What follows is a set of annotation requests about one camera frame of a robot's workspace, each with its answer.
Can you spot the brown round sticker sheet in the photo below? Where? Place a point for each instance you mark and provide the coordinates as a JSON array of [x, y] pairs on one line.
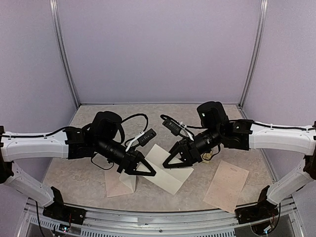
[[206, 157]]

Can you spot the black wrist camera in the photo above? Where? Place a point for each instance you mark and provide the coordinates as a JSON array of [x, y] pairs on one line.
[[174, 127], [146, 137]]

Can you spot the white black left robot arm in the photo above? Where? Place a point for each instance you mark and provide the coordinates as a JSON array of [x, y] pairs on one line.
[[104, 136]]

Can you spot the aluminium frame post right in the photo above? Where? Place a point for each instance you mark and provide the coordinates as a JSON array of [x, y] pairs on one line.
[[255, 52]]

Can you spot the cream letter paper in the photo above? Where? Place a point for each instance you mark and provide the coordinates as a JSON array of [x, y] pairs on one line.
[[166, 180]]

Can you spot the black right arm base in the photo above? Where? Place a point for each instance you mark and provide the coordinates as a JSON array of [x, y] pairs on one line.
[[261, 210]]

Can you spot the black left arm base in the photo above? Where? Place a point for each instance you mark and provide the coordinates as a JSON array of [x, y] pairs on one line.
[[59, 211]]

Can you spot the aluminium front rail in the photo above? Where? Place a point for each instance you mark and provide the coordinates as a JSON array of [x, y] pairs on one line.
[[104, 222]]

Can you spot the aluminium frame post left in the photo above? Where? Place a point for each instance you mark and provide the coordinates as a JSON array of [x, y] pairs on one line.
[[62, 51]]

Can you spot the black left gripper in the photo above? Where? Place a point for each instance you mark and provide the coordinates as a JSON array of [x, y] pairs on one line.
[[129, 161]]

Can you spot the aluminium frame post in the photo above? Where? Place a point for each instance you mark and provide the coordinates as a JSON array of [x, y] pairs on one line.
[[255, 52], [62, 51]]

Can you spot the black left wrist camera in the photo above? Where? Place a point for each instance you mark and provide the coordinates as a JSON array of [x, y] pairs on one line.
[[146, 137]]

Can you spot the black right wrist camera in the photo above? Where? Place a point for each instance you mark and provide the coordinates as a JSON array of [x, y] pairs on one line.
[[174, 127]]

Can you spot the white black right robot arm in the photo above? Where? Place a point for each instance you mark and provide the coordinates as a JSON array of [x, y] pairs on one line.
[[245, 134]]

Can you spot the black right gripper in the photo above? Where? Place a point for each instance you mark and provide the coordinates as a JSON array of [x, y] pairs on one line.
[[185, 148]]

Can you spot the pink envelope with flap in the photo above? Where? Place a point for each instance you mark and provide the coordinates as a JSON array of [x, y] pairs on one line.
[[119, 184]]

